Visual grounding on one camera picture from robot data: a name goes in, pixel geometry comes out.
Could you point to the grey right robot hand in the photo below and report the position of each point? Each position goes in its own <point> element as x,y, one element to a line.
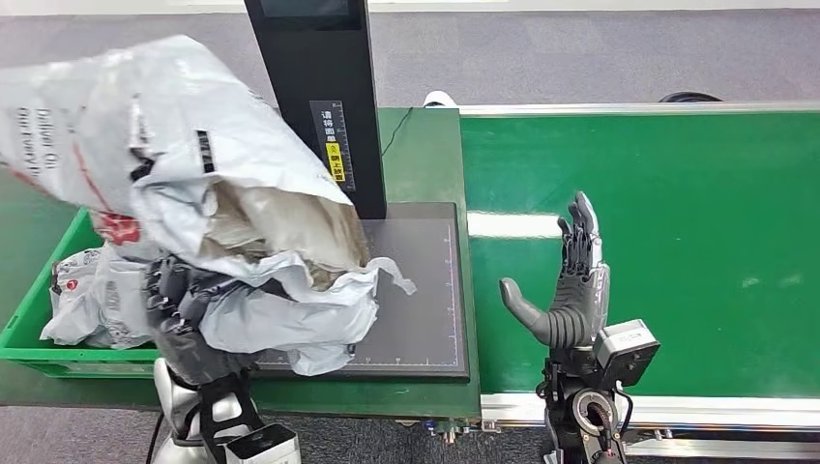
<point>576,307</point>

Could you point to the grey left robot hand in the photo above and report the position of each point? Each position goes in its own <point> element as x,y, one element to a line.
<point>179,339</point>

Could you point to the white courier package red print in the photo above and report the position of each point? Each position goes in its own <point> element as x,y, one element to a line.
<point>192,128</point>

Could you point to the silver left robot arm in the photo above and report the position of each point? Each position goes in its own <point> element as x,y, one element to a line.
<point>176,410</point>

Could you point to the green conveyor belt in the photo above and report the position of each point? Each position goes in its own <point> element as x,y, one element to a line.
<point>705,192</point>

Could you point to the black inbound scanner machine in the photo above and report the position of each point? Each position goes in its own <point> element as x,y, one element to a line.
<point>320,64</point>

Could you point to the crumpled white courier bag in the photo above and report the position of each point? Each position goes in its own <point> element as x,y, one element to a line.
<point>96,307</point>

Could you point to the green plastic crate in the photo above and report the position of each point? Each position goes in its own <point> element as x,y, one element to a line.
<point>38,358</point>

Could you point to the small metal connector cluster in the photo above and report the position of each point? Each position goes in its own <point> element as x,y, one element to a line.
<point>458,429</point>

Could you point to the dark green table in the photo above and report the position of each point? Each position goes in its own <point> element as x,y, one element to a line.
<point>423,166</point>

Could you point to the black curved floor object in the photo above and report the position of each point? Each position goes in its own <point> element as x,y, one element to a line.
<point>690,97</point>

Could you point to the small white round object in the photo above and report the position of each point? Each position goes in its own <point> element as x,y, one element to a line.
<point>441,98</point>

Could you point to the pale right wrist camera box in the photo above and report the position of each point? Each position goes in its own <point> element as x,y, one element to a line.
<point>624,352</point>

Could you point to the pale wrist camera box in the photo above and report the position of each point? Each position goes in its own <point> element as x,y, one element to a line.
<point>624,352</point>
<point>263,448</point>

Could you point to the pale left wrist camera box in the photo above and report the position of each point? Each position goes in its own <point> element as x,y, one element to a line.
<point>263,448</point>

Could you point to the aluminium conveyor frame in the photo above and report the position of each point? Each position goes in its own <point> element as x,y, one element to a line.
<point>705,410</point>

